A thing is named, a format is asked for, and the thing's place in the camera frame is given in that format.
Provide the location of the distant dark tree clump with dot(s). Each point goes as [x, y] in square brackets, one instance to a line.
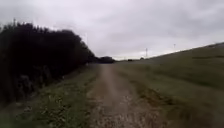
[106, 60]

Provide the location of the thin distant pole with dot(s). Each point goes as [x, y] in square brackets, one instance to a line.
[146, 52]
[174, 46]

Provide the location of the gravel dirt track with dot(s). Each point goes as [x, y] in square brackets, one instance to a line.
[111, 103]

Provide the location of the grass verge with weeds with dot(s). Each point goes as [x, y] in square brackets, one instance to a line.
[56, 105]

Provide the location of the grassy hillside slope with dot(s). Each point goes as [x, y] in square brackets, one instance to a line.
[183, 83]

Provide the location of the row of dark trees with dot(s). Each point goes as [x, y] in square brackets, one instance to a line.
[36, 60]

